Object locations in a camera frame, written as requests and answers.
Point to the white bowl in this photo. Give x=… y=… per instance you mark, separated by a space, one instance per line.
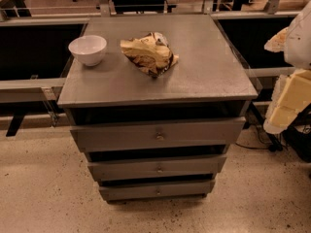
x=88 y=49

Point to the crumpled yellow chip bag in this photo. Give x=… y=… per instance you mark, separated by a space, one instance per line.
x=150 y=54

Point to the grey drawer cabinet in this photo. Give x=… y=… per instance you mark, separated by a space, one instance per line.
x=207 y=82

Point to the grey top drawer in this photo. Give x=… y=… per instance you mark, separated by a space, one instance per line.
x=157 y=134

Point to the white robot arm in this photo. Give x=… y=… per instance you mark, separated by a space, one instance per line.
x=295 y=41

